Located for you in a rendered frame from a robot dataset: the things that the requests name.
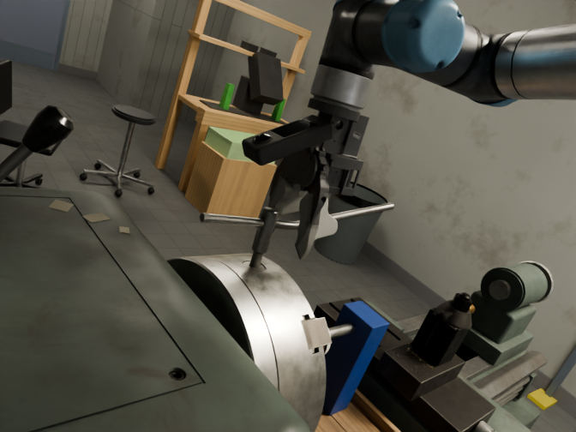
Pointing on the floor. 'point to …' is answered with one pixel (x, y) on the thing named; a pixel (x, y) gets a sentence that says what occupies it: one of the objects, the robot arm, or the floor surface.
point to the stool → (125, 148)
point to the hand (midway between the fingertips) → (282, 239)
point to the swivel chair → (15, 131)
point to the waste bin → (342, 249)
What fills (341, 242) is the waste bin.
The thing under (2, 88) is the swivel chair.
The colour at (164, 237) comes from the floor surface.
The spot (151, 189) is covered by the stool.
